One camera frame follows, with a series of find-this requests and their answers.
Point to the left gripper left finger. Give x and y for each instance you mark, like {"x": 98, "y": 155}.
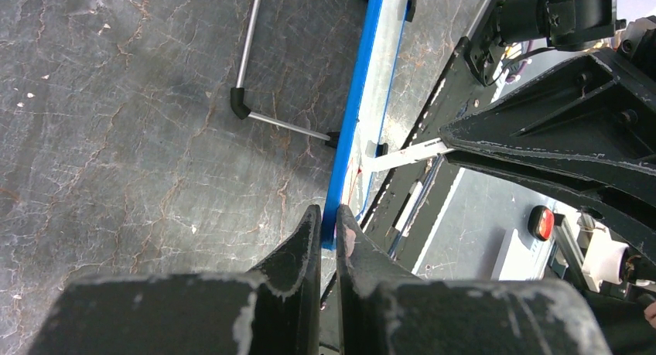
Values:
{"x": 273, "y": 308}

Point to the red emergency button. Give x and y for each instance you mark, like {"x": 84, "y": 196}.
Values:
{"x": 541, "y": 222}

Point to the blue framed whiteboard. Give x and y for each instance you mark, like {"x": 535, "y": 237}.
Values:
{"x": 359, "y": 152}

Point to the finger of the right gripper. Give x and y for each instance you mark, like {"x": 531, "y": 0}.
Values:
{"x": 619, "y": 193}
{"x": 598, "y": 105}

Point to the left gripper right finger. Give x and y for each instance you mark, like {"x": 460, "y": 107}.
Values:
{"x": 385, "y": 309}

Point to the red whiteboard marker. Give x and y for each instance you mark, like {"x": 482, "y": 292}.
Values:
{"x": 412, "y": 154}

